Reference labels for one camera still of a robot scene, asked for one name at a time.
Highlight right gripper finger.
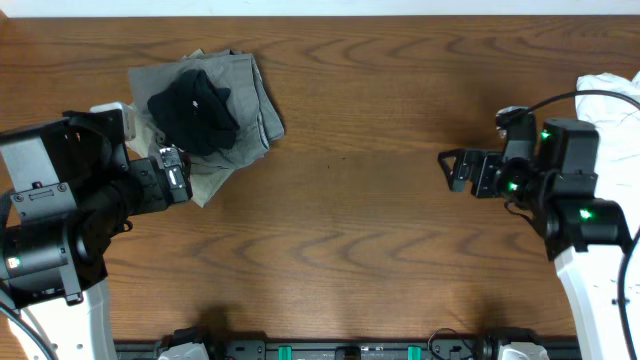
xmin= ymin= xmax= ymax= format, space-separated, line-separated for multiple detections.
xmin=437 ymin=148 xmax=466 ymax=168
xmin=438 ymin=159 xmax=466 ymax=192

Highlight dark teal t-shirt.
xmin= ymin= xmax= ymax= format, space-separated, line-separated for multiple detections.
xmin=147 ymin=70 xmax=239 ymax=156

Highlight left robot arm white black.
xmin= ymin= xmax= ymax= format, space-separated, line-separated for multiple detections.
xmin=1 ymin=109 xmax=192 ymax=359

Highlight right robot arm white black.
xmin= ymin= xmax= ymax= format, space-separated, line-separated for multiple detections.
xmin=437 ymin=115 xmax=638 ymax=359

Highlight beige folded garment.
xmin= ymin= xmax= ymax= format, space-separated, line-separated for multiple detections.
xmin=124 ymin=102 xmax=236 ymax=209

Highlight grey folded shorts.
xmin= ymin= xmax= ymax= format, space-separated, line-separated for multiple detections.
xmin=128 ymin=49 xmax=285 ymax=175

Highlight white crumpled garment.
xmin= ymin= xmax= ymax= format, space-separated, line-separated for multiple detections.
xmin=575 ymin=95 xmax=640 ymax=234

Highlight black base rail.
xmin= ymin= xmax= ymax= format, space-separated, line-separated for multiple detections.
xmin=115 ymin=328 xmax=581 ymax=360

